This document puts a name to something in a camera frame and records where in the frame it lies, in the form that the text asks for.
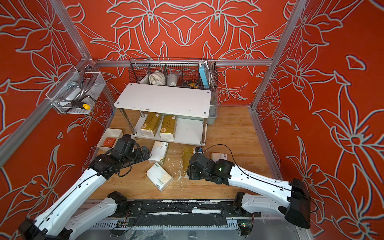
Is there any gold tissue pack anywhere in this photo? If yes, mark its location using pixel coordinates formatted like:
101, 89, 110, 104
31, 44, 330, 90
141, 113, 162, 137
182, 146, 195, 175
160, 115, 177, 140

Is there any white tissue pack front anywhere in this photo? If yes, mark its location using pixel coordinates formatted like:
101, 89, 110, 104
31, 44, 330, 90
146, 163, 173, 192

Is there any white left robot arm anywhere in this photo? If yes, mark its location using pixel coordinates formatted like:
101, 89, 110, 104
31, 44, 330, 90
19, 135, 150, 240

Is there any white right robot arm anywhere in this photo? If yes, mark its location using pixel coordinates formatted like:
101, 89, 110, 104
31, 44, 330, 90
187, 153, 312, 229

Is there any white two-tier shelf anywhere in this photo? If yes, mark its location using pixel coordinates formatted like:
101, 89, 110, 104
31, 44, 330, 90
114, 84, 213, 146

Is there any red square block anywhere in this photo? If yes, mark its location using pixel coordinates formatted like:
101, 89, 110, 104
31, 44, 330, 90
103, 137, 117, 148

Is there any white square tray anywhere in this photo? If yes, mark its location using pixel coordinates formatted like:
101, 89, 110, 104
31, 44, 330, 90
97, 128, 123, 152

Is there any white cloth roll in basket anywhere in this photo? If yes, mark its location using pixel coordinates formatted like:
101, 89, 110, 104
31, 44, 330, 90
149, 71, 166, 86

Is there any light blue box in basket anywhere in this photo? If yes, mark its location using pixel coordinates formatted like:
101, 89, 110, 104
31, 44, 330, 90
198, 60, 210, 89

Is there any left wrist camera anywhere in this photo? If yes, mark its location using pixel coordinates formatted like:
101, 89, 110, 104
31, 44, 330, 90
115, 134, 136, 154

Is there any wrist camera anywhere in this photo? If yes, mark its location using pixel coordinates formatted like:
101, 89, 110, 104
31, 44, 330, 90
115, 134, 136, 154
194, 147, 204, 154

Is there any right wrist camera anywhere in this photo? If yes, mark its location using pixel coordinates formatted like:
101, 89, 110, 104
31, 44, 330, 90
194, 147, 204, 154

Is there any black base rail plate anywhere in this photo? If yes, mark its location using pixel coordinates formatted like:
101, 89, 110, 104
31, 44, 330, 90
100, 199, 256, 228

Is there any yellow handled tool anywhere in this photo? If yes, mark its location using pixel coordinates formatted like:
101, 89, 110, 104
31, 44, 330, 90
71, 101, 91, 110

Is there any clear plastic wall bin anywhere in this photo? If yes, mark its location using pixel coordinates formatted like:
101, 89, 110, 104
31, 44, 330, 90
46, 67, 106, 115

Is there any black wire basket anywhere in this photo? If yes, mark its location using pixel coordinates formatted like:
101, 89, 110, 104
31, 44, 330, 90
129, 58, 219, 91

